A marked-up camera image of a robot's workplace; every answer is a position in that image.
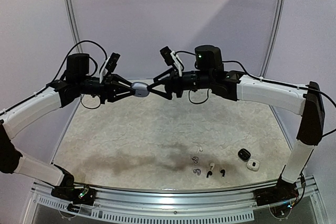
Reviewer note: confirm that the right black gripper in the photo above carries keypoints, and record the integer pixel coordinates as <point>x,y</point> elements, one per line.
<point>177,83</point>

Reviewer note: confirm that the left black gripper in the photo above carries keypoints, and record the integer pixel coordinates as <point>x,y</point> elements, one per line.
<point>109,87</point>

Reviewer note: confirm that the purple earbud charging case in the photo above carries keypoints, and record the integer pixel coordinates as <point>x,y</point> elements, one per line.
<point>140,89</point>

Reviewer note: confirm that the purple earbud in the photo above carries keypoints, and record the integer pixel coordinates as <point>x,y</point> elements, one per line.
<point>197,171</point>
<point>195,159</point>

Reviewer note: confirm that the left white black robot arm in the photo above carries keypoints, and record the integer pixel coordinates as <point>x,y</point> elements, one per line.
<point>75,81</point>

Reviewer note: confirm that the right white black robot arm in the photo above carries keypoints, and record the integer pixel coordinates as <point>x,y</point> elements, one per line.
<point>302,100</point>

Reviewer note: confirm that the black earbud charging case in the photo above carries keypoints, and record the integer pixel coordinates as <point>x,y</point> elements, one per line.
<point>244,154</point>

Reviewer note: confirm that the white earbud charging case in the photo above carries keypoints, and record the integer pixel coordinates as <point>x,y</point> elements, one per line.
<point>253,164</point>

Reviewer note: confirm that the white stem earbud near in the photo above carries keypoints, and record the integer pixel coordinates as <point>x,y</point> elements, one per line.
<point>211,166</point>

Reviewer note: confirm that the black stem earbud left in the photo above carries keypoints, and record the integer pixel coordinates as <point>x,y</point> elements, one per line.
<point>209,174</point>

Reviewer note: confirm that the black stem earbud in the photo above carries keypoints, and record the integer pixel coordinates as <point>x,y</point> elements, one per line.
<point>209,174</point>
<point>223,172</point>

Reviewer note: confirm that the black stem earbud right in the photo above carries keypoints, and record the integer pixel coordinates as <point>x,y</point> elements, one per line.
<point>223,172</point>

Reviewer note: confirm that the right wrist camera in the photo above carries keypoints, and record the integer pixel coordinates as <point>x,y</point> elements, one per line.
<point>172,59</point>

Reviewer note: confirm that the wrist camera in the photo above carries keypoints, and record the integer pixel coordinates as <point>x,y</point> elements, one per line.
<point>172,59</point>
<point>108,66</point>

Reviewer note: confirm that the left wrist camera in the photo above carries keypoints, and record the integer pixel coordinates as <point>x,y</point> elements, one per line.
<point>108,66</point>

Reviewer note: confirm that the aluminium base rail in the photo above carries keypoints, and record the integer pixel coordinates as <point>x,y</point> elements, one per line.
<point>235,205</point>

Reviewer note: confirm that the left aluminium frame post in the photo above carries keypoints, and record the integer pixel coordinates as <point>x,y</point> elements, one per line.
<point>72,21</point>

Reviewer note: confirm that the aluminium frame post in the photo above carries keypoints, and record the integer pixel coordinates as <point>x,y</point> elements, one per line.
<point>72,21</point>
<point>273,35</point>

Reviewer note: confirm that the right aluminium frame post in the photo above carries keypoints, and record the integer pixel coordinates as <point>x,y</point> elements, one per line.
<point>273,35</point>

